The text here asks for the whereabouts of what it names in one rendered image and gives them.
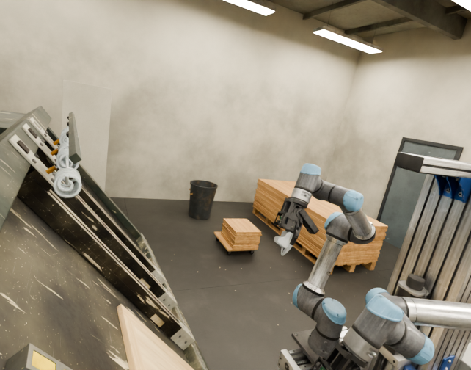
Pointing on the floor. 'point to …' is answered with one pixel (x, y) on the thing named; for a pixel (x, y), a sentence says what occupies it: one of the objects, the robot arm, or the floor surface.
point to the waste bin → (201, 199)
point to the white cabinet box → (89, 124)
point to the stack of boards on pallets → (369, 260)
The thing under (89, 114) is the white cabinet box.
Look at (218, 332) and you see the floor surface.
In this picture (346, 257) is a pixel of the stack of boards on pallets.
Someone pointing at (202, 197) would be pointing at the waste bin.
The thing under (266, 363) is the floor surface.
